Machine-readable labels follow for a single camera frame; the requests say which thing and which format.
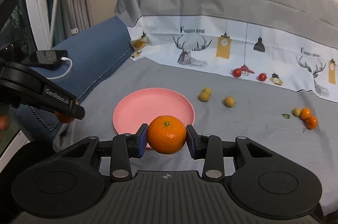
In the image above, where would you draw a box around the person's left hand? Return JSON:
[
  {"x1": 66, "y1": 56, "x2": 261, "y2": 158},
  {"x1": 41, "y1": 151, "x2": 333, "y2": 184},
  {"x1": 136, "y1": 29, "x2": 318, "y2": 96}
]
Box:
[{"x1": 0, "y1": 114, "x2": 9, "y2": 131}]

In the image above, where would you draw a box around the yellow-green longan fruit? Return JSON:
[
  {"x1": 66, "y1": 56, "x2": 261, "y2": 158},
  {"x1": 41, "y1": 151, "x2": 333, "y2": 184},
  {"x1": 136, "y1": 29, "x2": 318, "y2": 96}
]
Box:
[
  {"x1": 198, "y1": 91, "x2": 210, "y2": 102},
  {"x1": 224, "y1": 96, "x2": 236, "y2": 108},
  {"x1": 203, "y1": 87, "x2": 213, "y2": 96}
]

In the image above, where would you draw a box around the small green longan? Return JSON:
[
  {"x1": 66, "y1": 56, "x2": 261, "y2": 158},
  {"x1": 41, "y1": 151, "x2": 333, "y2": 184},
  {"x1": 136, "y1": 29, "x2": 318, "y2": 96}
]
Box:
[{"x1": 292, "y1": 108, "x2": 301, "y2": 117}]

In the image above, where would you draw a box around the black smartphone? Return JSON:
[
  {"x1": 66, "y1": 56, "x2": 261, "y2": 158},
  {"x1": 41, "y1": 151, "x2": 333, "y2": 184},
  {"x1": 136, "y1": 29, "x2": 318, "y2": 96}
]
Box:
[{"x1": 21, "y1": 50, "x2": 68, "y2": 70}]

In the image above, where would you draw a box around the pink round plate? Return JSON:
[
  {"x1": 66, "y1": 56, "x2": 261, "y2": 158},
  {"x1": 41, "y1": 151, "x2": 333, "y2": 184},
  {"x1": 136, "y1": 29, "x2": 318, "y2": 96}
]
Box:
[{"x1": 112, "y1": 88, "x2": 195, "y2": 134}]

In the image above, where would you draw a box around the large orange mandarin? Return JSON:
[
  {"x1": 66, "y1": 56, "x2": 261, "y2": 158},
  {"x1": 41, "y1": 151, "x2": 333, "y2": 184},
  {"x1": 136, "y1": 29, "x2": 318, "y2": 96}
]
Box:
[{"x1": 147, "y1": 115, "x2": 187, "y2": 154}]

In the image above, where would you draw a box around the grey printed sofa cover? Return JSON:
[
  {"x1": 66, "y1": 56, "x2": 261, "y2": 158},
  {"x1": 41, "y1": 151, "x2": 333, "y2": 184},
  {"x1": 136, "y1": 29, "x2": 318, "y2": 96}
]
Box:
[{"x1": 54, "y1": 0, "x2": 337, "y2": 214}]

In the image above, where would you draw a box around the white charging cable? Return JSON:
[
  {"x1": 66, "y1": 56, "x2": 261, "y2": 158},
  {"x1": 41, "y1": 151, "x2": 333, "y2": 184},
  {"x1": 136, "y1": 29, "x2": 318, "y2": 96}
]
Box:
[{"x1": 46, "y1": 56, "x2": 73, "y2": 81}]

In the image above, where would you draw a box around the blue sofa armrest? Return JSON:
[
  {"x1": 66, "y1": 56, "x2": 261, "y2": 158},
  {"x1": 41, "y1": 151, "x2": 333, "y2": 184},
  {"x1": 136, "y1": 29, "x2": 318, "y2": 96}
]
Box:
[{"x1": 13, "y1": 17, "x2": 132, "y2": 141}]

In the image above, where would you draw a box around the small orange mandarin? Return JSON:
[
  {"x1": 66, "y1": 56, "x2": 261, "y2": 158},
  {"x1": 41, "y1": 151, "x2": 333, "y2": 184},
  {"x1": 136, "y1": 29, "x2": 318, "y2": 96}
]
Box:
[{"x1": 55, "y1": 106, "x2": 76, "y2": 124}]

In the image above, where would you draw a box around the orange kumquat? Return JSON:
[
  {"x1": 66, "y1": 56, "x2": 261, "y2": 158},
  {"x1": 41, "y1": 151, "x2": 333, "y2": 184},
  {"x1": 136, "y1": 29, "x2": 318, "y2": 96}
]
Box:
[{"x1": 300, "y1": 108, "x2": 312, "y2": 120}]

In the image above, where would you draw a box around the small green leaf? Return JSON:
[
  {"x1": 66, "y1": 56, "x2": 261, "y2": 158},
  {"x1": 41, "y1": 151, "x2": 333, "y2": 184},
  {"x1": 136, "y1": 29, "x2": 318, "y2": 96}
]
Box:
[{"x1": 282, "y1": 113, "x2": 290, "y2": 119}]

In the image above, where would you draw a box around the red cherry tomato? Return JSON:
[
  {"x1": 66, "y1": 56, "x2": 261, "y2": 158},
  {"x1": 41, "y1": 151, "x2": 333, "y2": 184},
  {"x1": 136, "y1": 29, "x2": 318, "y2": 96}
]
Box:
[
  {"x1": 258, "y1": 73, "x2": 267, "y2": 82},
  {"x1": 232, "y1": 68, "x2": 242, "y2": 78}
]

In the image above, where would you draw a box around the orange mandarin with stem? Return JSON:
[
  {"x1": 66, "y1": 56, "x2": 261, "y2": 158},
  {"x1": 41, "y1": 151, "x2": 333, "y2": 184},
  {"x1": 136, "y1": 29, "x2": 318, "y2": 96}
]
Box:
[{"x1": 303, "y1": 116, "x2": 318, "y2": 132}]

